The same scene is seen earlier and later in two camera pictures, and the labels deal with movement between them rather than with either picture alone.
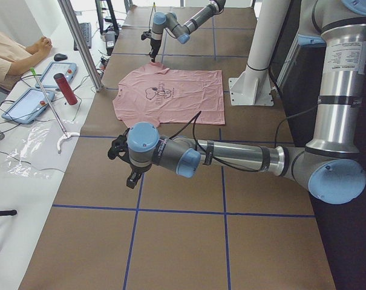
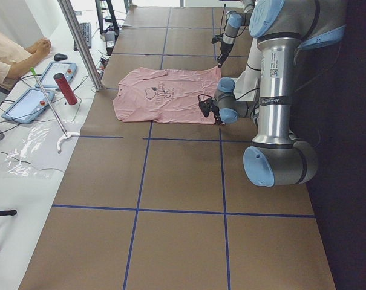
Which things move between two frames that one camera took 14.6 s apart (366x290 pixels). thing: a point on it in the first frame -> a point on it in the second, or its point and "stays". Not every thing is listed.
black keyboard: (86, 30) stays
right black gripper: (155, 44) -> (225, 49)
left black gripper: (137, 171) -> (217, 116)
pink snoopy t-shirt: (160, 95) stays
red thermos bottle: (65, 88) stays
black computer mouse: (59, 57) stays
